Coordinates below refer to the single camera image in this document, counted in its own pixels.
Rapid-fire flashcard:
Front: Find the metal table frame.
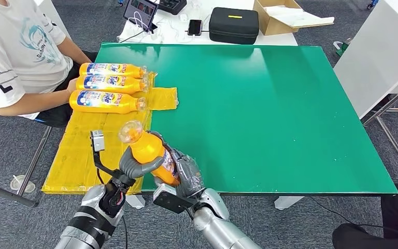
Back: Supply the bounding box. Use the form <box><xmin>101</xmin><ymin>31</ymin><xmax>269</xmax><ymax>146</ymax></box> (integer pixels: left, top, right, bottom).
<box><xmin>361</xmin><ymin>78</ymin><xmax>398</xmax><ymax>187</ymax></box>

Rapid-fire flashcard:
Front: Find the white sheet in box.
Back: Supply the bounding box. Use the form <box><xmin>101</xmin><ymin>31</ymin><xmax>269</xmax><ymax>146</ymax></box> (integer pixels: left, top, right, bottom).
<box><xmin>265</xmin><ymin>5</ymin><xmax>336</xmax><ymax>28</ymax></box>

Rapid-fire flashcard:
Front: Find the yellow taped cardboard mat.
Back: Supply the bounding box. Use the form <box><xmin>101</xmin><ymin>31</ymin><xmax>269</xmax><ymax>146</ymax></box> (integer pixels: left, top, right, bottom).
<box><xmin>41</xmin><ymin>71</ymin><xmax>179</xmax><ymax>196</ymax></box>

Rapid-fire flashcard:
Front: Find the black floor cable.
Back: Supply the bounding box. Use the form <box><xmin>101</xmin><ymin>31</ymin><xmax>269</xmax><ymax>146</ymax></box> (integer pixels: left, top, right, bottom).
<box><xmin>311</xmin><ymin>196</ymin><xmax>385</xmax><ymax>230</ymax></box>

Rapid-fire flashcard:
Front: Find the white table foot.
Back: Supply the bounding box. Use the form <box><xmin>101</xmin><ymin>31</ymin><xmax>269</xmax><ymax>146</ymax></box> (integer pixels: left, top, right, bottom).
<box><xmin>126</xmin><ymin>195</ymin><xmax>147</xmax><ymax>210</ymax></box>
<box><xmin>274</xmin><ymin>196</ymin><xmax>305</xmax><ymax>211</ymax></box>

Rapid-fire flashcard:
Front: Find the brown cardboard box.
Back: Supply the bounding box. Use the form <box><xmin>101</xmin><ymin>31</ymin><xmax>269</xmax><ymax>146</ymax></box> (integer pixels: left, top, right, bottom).
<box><xmin>253</xmin><ymin>0</ymin><xmax>336</xmax><ymax>36</ymax></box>

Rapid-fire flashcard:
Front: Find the white table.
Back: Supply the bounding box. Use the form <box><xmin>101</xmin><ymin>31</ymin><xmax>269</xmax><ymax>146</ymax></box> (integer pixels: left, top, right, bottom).
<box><xmin>118</xmin><ymin>0</ymin><xmax>299</xmax><ymax>47</ymax></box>

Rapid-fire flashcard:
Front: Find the black smartphone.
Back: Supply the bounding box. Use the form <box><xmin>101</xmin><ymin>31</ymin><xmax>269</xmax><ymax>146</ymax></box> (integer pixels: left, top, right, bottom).
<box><xmin>188</xmin><ymin>19</ymin><xmax>204</xmax><ymax>37</ymax></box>

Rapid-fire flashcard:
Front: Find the green table board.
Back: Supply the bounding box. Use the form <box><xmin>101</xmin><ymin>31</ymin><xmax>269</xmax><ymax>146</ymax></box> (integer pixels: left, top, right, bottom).
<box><xmin>94</xmin><ymin>43</ymin><xmax>398</xmax><ymax>196</ymax></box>

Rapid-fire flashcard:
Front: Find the orange detergent bottle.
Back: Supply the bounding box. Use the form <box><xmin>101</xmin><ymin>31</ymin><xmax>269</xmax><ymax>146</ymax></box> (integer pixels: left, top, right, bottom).
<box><xmin>79</xmin><ymin>62</ymin><xmax>148</xmax><ymax>79</ymax></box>
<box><xmin>69</xmin><ymin>89</ymin><xmax>148</xmax><ymax>115</ymax></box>
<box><xmin>76</xmin><ymin>75</ymin><xmax>150</xmax><ymax>95</ymax></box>
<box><xmin>118</xmin><ymin>120</ymin><xmax>181</xmax><ymax>188</ymax></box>

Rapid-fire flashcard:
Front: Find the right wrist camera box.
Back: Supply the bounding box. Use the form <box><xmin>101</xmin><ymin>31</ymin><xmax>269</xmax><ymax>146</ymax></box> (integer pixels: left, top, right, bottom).
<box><xmin>152</xmin><ymin>183</ymin><xmax>196</xmax><ymax>214</ymax></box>

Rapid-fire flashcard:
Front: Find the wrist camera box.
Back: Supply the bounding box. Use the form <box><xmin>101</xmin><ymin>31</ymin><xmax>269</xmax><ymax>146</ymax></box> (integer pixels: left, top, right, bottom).
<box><xmin>152</xmin><ymin>183</ymin><xmax>196</xmax><ymax>214</ymax></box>
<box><xmin>90</xmin><ymin>130</ymin><xmax>121</xmax><ymax>179</ymax></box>

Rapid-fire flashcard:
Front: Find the black controller device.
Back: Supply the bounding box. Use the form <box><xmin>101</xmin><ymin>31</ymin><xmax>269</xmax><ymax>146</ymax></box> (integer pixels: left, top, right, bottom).
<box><xmin>159</xmin><ymin>0</ymin><xmax>188</xmax><ymax>16</ymax></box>

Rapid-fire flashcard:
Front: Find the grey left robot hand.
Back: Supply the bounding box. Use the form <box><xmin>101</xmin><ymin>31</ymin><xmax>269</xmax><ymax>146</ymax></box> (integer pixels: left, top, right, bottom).
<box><xmin>119</xmin><ymin>146</ymin><xmax>167</xmax><ymax>179</ymax></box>

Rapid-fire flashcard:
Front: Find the black tablet cable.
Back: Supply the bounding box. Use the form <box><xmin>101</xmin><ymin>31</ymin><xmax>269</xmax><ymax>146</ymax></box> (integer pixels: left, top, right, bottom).
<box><xmin>119</xmin><ymin>29</ymin><xmax>150</xmax><ymax>45</ymax></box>

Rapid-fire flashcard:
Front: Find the green and white object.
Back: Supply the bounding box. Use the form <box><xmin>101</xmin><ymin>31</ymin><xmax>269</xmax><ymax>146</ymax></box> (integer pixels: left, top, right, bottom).
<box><xmin>334</xmin><ymin>38</ymin><xmax>352</xmax><ymax>58</ymax></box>

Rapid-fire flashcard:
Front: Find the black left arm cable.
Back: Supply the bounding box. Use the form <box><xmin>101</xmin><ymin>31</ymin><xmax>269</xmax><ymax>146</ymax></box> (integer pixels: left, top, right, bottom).
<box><xmin>121</xmin><ymin>216</ymin><xmax>129</xmax><ymax>249</ymax></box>

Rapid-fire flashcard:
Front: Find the white charging cable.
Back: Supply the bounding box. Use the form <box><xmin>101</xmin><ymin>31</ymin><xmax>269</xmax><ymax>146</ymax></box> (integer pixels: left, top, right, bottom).
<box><xmin>124</xmin><ymin>12</ymin><xmax>194</xmax><ymax>44</ymax></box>

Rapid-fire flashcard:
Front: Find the black zip case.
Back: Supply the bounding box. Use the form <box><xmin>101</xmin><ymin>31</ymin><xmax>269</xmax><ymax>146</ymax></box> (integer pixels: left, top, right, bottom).
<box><xmin>209</xmin><ymin>7</ymin><xmax>260</xmax><ymax>46</ymax></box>

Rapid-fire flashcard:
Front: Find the metal chair frame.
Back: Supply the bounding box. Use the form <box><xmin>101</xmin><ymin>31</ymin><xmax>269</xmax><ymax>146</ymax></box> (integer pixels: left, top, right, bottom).
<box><xmin>0</xmin><ymin>106</ymin><xmax>53</xmax><ymax>208</ymax></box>

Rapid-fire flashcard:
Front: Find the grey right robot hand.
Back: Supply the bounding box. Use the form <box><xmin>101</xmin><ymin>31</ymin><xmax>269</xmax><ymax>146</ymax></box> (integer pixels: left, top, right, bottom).
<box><xmin>150</xmin><ymin>130</ymin><xmax>206</xmax><ymax>198</ymax></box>

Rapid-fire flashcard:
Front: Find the clear plastic cup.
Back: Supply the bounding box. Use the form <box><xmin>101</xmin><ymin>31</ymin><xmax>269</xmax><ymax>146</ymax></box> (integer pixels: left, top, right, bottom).
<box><xmin>10</xmin><ymin>175</ymin><xmax>37</xmax><ymax>194</ymax></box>

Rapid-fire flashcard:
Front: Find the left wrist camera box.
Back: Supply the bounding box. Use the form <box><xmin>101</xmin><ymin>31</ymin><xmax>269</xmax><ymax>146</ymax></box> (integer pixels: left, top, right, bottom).
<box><xmin>90</xmin><ymin>130</ymin><xmax>121</xmax><ymax>179</ymax></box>

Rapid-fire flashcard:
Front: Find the black tablet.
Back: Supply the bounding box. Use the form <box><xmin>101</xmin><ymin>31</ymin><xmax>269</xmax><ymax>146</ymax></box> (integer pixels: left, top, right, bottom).
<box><xmin>123</xmin><ymin>0</ymin><xmax>159</xmax><ymax>33</ymax></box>

